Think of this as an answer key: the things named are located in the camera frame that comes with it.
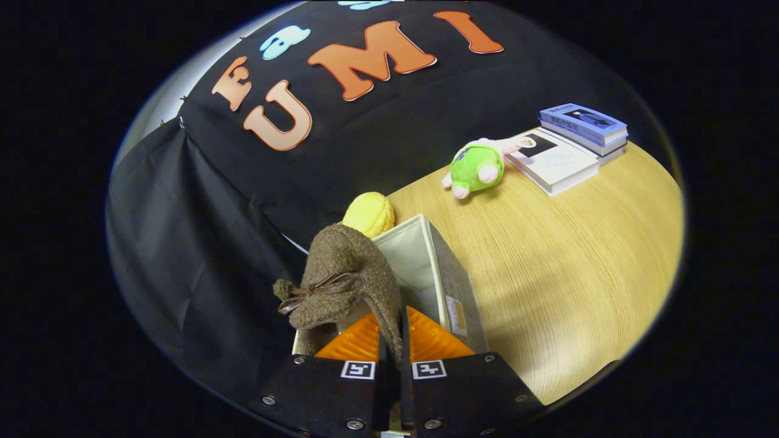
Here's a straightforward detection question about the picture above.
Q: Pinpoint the yellow plush toy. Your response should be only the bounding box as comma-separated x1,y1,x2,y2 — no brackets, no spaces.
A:
343,192,395,239

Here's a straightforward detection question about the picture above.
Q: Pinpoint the white book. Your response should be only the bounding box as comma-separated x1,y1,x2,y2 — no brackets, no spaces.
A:
505,127,600,197

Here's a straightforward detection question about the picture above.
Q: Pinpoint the grey fabric storage box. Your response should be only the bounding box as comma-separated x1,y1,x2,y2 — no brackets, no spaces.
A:
291,214,489,356

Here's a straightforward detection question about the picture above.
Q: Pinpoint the black backdrop cloth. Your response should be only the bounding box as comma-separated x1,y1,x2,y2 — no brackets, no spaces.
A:
107,0,676,414

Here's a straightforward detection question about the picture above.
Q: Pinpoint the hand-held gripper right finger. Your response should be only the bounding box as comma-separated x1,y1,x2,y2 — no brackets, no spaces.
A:
399,306,545,438

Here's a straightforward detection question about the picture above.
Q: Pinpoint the green and pink plush toy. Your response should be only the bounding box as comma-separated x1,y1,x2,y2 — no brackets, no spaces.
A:
442,137,536,200

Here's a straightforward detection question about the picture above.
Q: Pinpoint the brown fuzzy shoe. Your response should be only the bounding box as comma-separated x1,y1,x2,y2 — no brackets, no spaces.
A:
273,223,405,366

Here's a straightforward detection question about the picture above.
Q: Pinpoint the blue book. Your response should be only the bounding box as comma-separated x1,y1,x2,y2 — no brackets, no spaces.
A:
539,102,629,166

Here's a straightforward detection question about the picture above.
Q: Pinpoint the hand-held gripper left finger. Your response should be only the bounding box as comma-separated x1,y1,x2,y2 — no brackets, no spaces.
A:
246,312,388,438

